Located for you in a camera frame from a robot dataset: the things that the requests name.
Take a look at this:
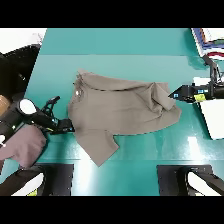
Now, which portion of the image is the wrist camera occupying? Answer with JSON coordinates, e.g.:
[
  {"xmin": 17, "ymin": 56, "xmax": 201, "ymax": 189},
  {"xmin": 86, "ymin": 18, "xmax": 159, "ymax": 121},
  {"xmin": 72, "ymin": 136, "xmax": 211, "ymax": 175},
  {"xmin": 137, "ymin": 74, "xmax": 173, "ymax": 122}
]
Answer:
[
  {"xmin": 40, "ymin": 95, "xmax": 62, "ymax": 118},
  {"xmin": 202, "ymin": 54, "xmax": 223, "ymax": 88}
]

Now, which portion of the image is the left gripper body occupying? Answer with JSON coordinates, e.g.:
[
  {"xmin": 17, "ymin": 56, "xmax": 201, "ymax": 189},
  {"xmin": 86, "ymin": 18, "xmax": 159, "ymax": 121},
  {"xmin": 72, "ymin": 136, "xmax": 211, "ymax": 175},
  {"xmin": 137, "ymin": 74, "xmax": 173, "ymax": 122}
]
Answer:
[{"xmin": 53, "ymin": 117, "xmax": 76, "ymax": 135}]

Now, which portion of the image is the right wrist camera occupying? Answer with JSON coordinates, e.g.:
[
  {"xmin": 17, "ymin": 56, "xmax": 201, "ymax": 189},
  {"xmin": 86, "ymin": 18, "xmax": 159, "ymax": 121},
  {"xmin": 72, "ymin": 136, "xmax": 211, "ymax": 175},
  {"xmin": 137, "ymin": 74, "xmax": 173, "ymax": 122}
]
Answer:
[{"xmin": 202, "ymin": 54, "xmax": 223, "ymax": 88}]

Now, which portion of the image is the mauve garment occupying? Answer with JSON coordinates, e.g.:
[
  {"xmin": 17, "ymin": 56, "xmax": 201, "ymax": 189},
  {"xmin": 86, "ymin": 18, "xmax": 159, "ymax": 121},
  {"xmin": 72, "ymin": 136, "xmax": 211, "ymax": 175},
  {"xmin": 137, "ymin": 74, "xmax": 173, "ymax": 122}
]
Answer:
[{"xmin": 0, "ymin": 124, "xmax": 48, "ymax": 170}]

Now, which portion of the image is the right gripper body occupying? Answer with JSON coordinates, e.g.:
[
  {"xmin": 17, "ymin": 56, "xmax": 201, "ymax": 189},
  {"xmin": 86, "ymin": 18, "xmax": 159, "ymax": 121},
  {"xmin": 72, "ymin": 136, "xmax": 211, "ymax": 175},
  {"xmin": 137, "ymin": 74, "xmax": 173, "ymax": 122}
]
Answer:
[{"xmin": 168, "ymin": 83, "xmax": 205, "ymax": 104}]

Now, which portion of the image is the heap of clothes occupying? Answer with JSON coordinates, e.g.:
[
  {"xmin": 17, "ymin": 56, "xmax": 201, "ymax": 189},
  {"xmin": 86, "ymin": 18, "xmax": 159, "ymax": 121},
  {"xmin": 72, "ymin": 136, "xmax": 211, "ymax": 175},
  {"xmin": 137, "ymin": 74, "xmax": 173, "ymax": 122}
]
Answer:
[{"xmin": 190, "ymin": 27, "xmax": 224, "ymax": 62}]

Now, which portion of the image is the brown T-shirt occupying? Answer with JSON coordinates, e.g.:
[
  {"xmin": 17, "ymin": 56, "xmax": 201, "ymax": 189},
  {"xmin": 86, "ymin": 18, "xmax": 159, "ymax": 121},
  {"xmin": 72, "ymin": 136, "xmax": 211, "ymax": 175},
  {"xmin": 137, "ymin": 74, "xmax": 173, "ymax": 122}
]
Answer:
[{"xmin": 67, "ymin": 68, "xmax": 183, "ymax": 168}]

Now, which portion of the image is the white garment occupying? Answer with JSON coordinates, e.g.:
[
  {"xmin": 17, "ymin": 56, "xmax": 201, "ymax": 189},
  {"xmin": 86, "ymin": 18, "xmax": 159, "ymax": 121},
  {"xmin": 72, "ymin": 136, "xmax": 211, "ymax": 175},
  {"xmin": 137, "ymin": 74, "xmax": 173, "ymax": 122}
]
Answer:
[{"xmin": 192, "ymin": 76, "xmax": 224, "ymax": 141}]

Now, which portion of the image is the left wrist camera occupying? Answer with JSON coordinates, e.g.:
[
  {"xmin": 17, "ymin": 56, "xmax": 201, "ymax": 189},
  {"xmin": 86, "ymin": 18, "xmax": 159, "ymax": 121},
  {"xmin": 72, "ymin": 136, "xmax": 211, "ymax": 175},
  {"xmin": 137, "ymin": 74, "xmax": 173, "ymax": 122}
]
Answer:
[{"xmin": 40, "ymin": 95, "xmax": 62, "ymax": 118}]

